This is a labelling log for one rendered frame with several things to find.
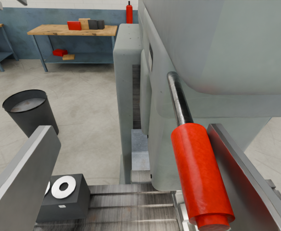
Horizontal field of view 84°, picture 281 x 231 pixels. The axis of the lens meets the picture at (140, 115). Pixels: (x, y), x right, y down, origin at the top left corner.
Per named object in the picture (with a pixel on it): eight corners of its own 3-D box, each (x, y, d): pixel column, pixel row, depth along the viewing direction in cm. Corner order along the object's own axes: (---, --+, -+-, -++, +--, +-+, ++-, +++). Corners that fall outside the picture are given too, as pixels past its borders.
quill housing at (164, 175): (220, 192, 46) (292, 106, 25) (150, 195, 45) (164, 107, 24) (199, 141, 61) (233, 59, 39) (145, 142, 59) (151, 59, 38)
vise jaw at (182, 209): (216, 219, 67) (219, 216, 64) (182, 222, 65) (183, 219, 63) (210, 203, 71) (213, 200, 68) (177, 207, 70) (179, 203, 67)
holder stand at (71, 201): (87, 218, 72) (75, 201, 59) (36, 223, 70) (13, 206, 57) (90, 191, 81) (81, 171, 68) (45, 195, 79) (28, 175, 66)
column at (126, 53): (170, 200, 167) (226, 51, 65) (126, 202, 165) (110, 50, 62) (163, 159, 205) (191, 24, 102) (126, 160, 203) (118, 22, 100)
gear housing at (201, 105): (323, 121, 23) (401, 50, 16) (154, 123, 21) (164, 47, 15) (222, 45, 48) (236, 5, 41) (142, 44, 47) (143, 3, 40)
